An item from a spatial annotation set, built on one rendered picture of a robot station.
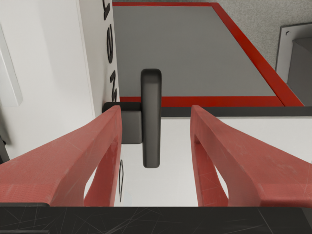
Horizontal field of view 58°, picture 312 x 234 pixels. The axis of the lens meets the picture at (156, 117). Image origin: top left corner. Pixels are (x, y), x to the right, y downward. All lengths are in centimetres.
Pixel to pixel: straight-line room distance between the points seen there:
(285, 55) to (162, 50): 73
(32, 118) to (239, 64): 39
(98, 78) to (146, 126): 4
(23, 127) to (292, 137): 33
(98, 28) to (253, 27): 102
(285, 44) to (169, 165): 90
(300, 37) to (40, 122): 108
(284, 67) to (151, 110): 112
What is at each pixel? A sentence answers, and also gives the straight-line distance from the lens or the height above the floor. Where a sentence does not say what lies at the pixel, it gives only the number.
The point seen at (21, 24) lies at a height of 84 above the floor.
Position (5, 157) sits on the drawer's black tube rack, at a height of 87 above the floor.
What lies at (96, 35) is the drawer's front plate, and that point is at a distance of 17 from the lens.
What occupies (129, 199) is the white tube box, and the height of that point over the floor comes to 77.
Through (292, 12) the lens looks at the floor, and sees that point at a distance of 120.
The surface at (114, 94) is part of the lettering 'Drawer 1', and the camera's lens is 23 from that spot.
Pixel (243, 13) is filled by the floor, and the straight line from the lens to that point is 114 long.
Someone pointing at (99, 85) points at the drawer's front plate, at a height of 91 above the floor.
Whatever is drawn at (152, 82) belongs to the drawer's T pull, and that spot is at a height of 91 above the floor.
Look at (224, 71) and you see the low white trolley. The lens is 52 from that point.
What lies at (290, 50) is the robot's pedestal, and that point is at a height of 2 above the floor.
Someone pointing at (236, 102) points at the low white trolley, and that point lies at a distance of 43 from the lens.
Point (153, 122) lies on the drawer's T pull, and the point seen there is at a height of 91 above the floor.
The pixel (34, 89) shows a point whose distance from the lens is 27.
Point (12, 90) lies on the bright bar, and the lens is 26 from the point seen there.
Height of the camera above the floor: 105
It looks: 55 degrees down
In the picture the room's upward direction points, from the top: 178 degrees clockwise
